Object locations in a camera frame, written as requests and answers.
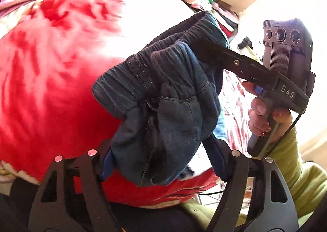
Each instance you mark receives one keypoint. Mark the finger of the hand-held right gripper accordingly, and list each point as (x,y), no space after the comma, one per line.
(230,58)

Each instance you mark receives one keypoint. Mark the person's green jacket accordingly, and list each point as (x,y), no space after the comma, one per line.
(194,212)

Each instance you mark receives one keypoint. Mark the red floral blanket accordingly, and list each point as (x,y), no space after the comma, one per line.
(51,94)

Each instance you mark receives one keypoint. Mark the cream bed cover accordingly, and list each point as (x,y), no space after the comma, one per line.
(10,170)

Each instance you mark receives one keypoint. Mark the person's right hand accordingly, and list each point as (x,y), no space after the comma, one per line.
(258,117)

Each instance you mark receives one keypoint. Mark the person's right forearm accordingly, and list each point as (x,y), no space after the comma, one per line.
(293,165)

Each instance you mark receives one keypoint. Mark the blue denim pants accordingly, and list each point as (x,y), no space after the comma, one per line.
(166,119)

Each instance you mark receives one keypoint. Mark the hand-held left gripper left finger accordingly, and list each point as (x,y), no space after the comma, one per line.
(106,168)

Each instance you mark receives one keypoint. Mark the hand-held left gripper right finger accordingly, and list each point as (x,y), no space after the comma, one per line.
(213,156)

